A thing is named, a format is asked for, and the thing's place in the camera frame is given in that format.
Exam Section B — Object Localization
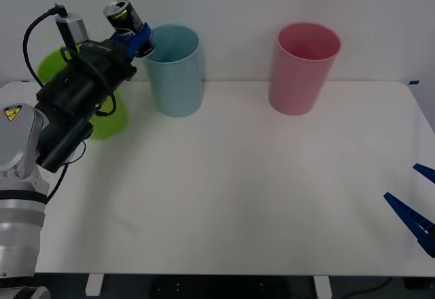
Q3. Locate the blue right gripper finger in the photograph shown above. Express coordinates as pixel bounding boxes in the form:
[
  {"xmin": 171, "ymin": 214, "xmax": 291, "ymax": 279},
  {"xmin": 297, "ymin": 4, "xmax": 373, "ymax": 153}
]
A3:
[
  {"xmin": 412, "ymin": 163, "xmax": 435, "ymax": 185},
  {"xmin": 383, "ymin": 192, "xmax": 435, "ymax": 258}
]

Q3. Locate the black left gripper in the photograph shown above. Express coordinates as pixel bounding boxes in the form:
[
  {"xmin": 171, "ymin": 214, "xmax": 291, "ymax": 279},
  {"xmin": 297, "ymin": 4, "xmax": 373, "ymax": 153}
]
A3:
[{"xmin": 36, "ymin": 22, "xmax": 153, "ymax": 124}]

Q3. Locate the black drink can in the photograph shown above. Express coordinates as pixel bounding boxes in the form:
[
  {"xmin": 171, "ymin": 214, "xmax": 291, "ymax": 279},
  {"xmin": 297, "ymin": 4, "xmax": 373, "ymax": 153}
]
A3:
[{"xmin": 103, "ymin": 0, "xmax": 156, "ymax": 58}]

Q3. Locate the pale blue plastic bin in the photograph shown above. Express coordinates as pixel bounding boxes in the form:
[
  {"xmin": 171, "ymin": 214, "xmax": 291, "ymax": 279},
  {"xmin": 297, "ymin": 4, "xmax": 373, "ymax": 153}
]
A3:
[{"xmin": 145, "ymin": 23, "xmax": 204, "ymax": 118}]

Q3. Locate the yellow-green plastic bin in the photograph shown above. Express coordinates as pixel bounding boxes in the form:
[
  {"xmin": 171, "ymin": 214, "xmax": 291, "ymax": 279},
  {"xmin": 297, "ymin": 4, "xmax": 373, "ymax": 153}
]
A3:
[{"xmin": 36, "ymin": 44, "xmax": 130, "ymax": 141}]

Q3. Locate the white table leg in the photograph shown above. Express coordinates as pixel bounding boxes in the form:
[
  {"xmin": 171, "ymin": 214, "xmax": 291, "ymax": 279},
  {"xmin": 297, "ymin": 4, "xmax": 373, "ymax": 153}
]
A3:
[
  {"xmin": 313, "ymin": 275, "xmax": 332, "ymax": 299},
  {"xmin": 85, "ymin": 273, "xmax": 104, "ymax": 297}
]

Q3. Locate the pink plastic bin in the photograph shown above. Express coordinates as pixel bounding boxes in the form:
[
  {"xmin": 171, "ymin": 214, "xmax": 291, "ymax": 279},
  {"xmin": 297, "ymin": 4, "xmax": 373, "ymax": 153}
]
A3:
[{"xmin": 268, "ymin": 22, "xmax": 342, "ymax": 116}]

